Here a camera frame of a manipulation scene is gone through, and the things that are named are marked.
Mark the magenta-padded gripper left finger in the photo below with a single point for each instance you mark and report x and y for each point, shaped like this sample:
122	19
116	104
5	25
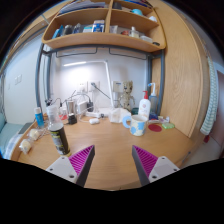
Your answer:
63	166

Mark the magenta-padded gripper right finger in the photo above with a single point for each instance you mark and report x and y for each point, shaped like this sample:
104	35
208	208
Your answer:
160	166

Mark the clear bottle with dark label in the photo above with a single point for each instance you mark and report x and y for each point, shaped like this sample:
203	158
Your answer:
60	138

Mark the flat round red coaster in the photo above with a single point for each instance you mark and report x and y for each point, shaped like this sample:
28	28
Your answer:
155	128

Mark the green wipes packet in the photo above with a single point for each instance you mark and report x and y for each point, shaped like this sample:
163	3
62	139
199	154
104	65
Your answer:
168	126

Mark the white plastic-wrapped round item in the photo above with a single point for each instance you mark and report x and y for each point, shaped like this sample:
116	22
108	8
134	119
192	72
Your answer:
34	134
25	146

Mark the white mug with blue dots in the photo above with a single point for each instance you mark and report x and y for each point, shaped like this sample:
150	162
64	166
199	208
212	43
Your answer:
137	126

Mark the pink and white packet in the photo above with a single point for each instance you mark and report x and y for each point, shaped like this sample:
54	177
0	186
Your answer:
163	119

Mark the black charger block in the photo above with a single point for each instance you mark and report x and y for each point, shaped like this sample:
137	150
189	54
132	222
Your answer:
72	119

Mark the small blue-labelled bottle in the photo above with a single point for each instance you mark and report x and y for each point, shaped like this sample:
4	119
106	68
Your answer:
39	118

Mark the small white earbuds case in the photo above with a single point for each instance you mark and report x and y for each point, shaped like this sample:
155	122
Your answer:
94	121

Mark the white power strip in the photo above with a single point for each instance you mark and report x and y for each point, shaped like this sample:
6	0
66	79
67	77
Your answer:
93	114

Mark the white red-pump lotion bottle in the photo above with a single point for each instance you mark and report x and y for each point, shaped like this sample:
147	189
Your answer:
144	107

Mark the white power adapter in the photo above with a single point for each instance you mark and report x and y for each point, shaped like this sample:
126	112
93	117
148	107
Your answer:
81	107

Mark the blue squeeze bottle white spout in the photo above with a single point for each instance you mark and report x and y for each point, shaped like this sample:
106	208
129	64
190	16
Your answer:
153	101

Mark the white tissue pack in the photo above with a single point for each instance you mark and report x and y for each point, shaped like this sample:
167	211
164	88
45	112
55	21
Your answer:
117	116

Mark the brown tree creature figurine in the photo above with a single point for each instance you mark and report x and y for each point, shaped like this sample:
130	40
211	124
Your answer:
127	96

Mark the striped hanging towel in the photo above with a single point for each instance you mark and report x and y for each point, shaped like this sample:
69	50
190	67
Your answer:
210	106

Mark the white desk lamp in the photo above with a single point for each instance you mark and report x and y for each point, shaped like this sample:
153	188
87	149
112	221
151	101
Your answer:
108	80

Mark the wooden shelf unit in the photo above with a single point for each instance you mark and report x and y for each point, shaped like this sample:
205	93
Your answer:
100	39

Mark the white wall socket with plug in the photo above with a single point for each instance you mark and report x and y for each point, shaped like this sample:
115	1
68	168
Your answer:
93	86

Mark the grey metal shelf frame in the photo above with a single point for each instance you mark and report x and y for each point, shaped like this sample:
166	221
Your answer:
39	76

